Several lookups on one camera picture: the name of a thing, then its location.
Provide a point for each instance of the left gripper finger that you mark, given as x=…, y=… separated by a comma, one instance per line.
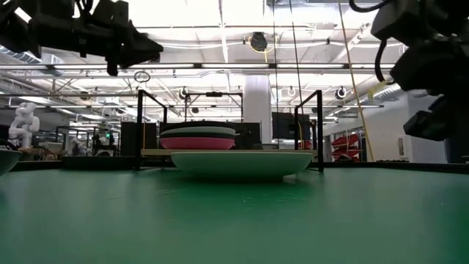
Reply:
x=137, y=38
x=137, y=55

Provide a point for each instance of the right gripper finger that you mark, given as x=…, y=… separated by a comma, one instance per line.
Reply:
x=417, y=80
x=417, y=58

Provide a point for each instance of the pale grey plate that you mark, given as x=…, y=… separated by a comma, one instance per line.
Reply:
x=198, y=130

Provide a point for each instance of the magenta plate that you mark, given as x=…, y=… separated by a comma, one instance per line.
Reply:
x=198, y=143

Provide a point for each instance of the dark grey plate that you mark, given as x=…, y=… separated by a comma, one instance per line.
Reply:
x=7, y=161

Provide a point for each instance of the mint green plate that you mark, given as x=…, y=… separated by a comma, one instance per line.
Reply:
x=242, y=163

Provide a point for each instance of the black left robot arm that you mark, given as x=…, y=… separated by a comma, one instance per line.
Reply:
x=14, y=34

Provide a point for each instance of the small white robot arm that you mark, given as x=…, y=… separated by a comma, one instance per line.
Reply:
x=78, y=144

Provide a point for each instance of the black cabinet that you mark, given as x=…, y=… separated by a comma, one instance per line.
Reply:
x=128, y=139

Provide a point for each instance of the red storage bins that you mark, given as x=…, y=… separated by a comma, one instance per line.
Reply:
x=344, y=141

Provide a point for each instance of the white humanoid robot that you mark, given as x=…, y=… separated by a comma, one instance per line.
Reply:
x=23, y=124

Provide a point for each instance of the white square column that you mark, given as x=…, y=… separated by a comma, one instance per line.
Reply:
x=256, y=99

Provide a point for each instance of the black monitor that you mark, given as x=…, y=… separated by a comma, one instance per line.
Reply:
x=286, y=126

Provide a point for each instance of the green table mat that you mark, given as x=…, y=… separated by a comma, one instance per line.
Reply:
x=234, y=220

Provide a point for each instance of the white wall box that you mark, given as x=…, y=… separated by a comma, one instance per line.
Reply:
x=402, y=146

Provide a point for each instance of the black gantry frame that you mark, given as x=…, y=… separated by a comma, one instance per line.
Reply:
x=214, y=94

